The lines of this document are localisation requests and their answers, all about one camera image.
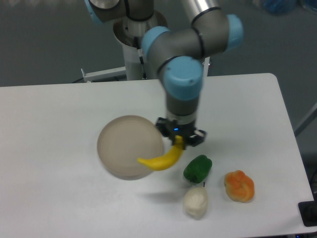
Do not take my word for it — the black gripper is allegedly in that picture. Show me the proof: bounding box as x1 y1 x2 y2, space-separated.
155 117 206 150

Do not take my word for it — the yellow toy banana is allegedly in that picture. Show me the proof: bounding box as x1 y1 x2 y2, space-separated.
137 136 184 171

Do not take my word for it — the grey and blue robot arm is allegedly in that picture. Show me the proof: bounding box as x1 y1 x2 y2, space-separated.
86 0 244 147

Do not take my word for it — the beige round plate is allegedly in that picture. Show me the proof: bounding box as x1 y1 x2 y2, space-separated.
97 115 164 180

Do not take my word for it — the green toy bell pepper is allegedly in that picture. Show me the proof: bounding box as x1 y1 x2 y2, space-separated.
183 155 212 184

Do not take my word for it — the white toy pear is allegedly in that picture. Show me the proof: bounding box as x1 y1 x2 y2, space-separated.
183 182 209 220

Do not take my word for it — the orange toy bread knot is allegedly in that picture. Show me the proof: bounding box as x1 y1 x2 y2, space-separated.
224 170 255 203

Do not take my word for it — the grey metal table leg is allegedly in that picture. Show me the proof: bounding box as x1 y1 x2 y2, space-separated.
294 103 317 137

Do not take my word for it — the black device at table edge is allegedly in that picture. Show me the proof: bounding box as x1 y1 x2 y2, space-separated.
298 201 317 227

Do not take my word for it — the blue plastic bag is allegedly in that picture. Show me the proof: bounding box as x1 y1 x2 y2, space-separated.
260 0 297 15

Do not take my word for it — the white upright metal bracket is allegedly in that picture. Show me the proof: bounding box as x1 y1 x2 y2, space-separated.
203 57 212 77

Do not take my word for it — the white metal frame bracket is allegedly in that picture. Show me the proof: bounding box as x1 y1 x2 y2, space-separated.
81 66 126 82

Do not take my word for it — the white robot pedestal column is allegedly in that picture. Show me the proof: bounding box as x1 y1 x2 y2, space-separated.
113 10 167 80

